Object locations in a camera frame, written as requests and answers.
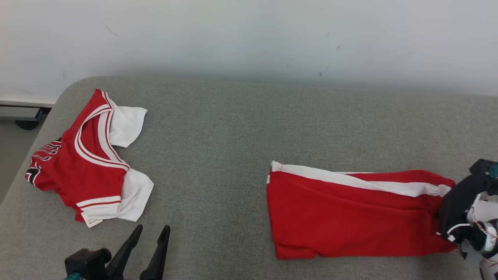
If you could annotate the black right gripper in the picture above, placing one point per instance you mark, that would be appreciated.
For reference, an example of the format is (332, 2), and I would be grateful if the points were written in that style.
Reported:
(453, 210)

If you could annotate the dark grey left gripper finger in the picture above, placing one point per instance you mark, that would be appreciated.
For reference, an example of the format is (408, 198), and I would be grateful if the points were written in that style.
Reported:
(122, 260)
(155, 268)

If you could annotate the red Bulls jersey white sleeves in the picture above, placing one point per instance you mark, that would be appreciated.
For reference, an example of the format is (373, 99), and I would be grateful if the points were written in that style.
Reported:
(81, 171)

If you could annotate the red shorts with white stripe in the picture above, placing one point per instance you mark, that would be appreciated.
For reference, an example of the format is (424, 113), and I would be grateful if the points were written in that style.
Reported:
(342, 221)

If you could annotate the grey fabric sofa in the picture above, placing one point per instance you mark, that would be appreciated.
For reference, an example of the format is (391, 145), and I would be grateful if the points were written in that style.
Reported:
(218, 155)

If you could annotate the black caster wheel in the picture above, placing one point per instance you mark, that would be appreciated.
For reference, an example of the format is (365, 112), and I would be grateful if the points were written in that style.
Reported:
(27, 125)

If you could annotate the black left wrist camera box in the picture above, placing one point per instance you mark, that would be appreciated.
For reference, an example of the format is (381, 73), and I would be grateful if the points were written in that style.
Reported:
(87, 262)

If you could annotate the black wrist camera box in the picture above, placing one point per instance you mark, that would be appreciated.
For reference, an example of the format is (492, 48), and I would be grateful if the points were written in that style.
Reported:
(480, 169)
(87, 262)

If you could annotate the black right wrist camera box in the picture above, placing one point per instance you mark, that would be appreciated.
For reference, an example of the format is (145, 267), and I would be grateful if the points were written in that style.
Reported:
(480, 169)

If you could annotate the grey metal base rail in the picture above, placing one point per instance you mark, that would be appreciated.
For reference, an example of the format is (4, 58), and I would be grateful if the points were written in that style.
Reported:
(19, 112)

